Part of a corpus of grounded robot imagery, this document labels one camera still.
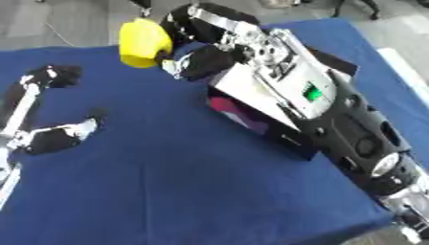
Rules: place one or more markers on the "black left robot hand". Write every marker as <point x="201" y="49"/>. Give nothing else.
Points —
<point x="53" y="142"/>

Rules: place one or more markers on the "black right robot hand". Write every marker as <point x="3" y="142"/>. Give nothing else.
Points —
<point x="206" y="62"/>

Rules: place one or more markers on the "yellow block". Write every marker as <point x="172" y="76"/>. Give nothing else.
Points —
<point x="142" y="43"/>

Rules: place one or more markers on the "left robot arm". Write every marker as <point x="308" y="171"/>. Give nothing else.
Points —
<point x="7" y="178"/>

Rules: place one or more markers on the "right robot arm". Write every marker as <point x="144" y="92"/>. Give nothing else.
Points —
<point x="341" y="127"/>

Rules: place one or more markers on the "black box with white inside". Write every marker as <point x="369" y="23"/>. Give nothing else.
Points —
<point x="251" y="92"/>

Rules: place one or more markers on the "pink toy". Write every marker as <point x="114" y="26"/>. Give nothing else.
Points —
<point x="226" y="106"/>

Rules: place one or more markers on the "purple toy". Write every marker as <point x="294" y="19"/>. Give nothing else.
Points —
<point x="256" y="123"/>

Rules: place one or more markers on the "black chair legs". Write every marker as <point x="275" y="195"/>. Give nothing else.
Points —
<point x="366" y="8"/>

